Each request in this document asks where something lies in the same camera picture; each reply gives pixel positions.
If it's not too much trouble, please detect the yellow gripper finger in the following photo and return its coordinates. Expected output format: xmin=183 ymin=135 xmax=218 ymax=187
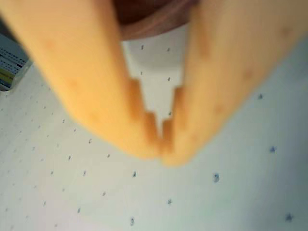
xmin=160 ymin=0 xmax=308 ymax=167
xmin=0 ymin=0 xmax=161 ymax=160

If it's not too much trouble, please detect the brown wooden bowl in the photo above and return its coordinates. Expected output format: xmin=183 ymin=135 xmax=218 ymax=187
xmin=113 ymin=0 xmax=201 ymax=41

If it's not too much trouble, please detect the striped box at edge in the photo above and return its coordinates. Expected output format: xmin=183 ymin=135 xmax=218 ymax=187
xmin=0 ymin=33 xmax=34 ymax=92

